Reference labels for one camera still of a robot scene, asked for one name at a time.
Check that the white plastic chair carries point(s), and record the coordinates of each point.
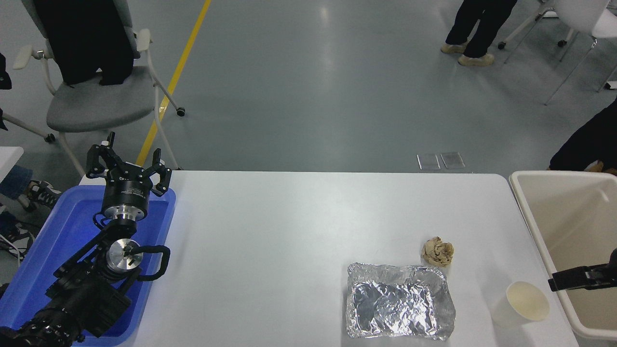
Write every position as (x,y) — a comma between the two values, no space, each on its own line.
(578,14)

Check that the seated person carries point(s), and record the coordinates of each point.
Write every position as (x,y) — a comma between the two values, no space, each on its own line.
(17,180)

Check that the crumpled foil tray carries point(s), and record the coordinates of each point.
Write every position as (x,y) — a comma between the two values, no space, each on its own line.
(400,303)

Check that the crumpled tan paper ball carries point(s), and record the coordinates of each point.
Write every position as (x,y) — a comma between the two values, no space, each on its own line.
(437,251)

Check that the black garment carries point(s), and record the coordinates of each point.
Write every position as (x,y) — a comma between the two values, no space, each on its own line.
(82,38)

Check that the white paper cup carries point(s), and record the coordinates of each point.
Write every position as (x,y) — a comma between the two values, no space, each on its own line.
(511,311)

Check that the large pale bin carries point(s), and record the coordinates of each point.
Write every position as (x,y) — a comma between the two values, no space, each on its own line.
(569,217)

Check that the white chair base with caster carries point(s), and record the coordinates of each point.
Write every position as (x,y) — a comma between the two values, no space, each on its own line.
(29,127)

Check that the clear floor plate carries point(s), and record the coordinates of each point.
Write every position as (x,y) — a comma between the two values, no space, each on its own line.
(428,162)
(452,160)

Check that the blue plastic tray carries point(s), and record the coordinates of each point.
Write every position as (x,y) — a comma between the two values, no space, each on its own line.
(62,226)

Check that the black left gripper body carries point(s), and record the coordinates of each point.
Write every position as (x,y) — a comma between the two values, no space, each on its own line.
(125,189)

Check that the small white table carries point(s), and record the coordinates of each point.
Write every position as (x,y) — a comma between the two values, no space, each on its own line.
(8,159)

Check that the person in dark clothes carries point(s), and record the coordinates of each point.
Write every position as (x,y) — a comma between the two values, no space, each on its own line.
(593,140)

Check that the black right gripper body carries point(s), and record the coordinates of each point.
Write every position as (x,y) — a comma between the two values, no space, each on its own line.
(613,270)

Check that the grey office chair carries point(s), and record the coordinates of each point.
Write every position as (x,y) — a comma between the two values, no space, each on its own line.
(96,103)

